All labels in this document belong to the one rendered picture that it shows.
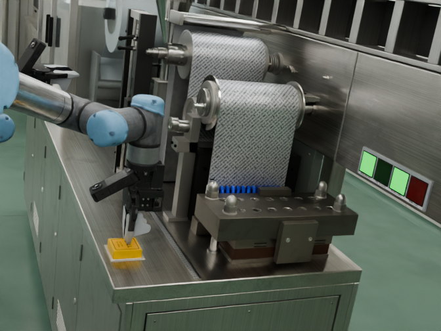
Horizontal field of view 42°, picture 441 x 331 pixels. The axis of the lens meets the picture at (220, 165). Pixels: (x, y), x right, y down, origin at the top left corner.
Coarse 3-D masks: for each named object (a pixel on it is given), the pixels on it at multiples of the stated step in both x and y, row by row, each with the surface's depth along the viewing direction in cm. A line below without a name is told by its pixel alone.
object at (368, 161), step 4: (364, 152) 143; (364, 156) 143; (368, 156) 142; (372, 156) 140; (364, 160) 143; (368, 160) 142; (372, 160) 140; (364, 164) 143; (368, 164) 142; (372, 164) 140; (360, 168) 144; (364, 168) 143; (368, 168) 142; (372, 168) 140; (364, 172) 143; (368, 172) 142; (372, 172) 140
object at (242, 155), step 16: (224, 128) 150; (240, 128) 152; (256, 128) 154; (272, 128) 156; (288, 128) 158; (224, 144) 152; (240, 144) 154; (256, 144) 156; (272, 144) 158; (288, 144) 160; (224, 160) 154; (240, 160) 156; (256, 160) 157; (272, 160) 159; (288, 160) 161; (224, 176) 155; (240, 176) 157; (256, 176) 159; (272, 176) 161
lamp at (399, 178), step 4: (396, 168) 132; (396, 172) 132; (400, 172) 131; (404, 172) 130; (392, 176) 133; (396, 176) 132; (400, 176) 131; (404, 176) 130; (408, 176) 129; (392, 180) 133; (396, 180) 132; (400, 180) 131; (404, 180) 130; (392, 184) 133; (396, 184) 132; (400, 184) 131; (404, 184) 130; (392, 188) 133; (396, 188) 132; (400, 188) 131; (404, 188) 130; (400, 192) 131
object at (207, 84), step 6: (204, 84) 154; (210, 84) 150; (210, 90) 150; (216, 96) 148; (216, 102) 148; (300, 102) 158; (210, 108) 150; (300, 108) 158; (210, 114) 150; (204, 120) 153; (210, 120) 150
